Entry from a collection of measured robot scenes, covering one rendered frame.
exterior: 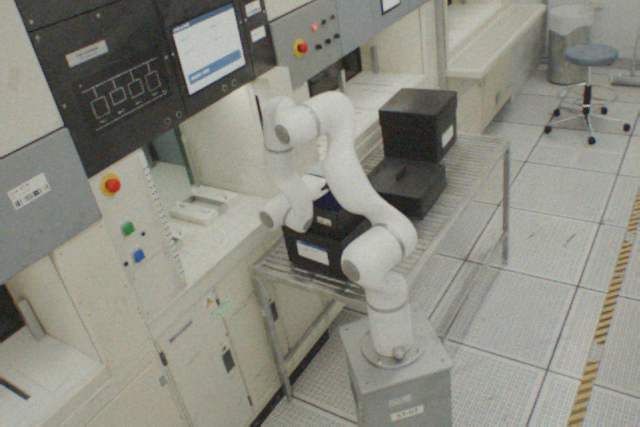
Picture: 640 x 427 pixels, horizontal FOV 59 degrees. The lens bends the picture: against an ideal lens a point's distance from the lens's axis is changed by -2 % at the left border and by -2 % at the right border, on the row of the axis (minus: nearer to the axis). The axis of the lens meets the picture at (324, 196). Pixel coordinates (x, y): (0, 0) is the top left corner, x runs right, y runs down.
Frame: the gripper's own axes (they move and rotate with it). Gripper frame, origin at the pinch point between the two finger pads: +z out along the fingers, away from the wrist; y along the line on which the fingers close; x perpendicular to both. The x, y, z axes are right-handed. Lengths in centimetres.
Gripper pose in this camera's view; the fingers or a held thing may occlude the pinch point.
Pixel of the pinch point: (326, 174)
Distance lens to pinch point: 201.4
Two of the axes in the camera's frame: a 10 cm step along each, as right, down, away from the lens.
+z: 6.0, -4.8, 6.4
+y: 7.8, 2.1, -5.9
